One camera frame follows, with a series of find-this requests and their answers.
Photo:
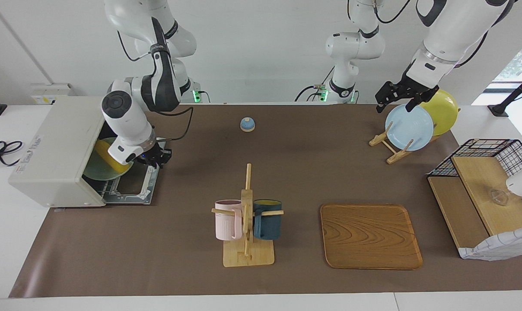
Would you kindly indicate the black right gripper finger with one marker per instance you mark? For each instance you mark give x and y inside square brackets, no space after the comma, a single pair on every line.
[146,163]
[161,163]

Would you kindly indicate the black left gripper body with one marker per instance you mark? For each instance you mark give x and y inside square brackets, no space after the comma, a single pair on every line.
[416,88]

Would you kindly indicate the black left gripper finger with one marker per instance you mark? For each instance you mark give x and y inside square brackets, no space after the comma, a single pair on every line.
[414,103]
[384,95]

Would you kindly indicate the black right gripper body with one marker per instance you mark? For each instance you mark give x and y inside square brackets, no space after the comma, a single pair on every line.
[155,153]

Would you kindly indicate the glass oven door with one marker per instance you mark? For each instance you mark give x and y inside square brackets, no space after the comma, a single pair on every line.
[133,185]

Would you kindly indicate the pale green plate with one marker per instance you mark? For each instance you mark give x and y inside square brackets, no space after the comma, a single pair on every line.
[99,168]

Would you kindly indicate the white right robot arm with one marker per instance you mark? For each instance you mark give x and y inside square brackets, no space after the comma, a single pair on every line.
[127,116]

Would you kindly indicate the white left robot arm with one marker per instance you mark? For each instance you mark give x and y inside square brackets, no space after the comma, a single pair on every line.
[455,30]

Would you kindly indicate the white toaster oven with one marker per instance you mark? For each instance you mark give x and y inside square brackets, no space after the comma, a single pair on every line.
[53,151]

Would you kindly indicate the light blue plate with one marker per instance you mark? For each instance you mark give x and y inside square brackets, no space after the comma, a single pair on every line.
[410,127]

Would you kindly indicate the yellow plate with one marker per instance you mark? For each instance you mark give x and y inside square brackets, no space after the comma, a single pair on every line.
[444,112]

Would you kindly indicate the wooden plate rack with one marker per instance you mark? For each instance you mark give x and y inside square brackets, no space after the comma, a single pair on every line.
[395,156]

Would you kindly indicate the pink mug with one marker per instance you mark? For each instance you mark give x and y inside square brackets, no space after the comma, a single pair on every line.
[227,222]

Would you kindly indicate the brown table mat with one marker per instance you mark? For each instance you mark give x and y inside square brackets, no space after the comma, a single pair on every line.
[261,181]

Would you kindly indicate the dark blue mug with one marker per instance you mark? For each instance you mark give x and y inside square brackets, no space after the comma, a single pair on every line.
[267,222]

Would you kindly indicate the wooden mug tree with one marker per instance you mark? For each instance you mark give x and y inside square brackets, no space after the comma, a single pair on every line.
[248,255]

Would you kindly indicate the clear glass object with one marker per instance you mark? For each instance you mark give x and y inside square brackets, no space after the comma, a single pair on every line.
[500,197]

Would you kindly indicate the wooden serving tray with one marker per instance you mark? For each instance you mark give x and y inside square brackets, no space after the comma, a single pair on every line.
[371,235]

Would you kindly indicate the white checked cloth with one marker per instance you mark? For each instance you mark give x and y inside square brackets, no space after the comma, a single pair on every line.
[498,246]

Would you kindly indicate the black camera stand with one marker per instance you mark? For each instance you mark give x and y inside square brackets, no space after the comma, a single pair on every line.
[514,93]

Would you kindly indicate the white wall box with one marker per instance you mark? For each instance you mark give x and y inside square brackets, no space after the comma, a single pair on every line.
[51,93]

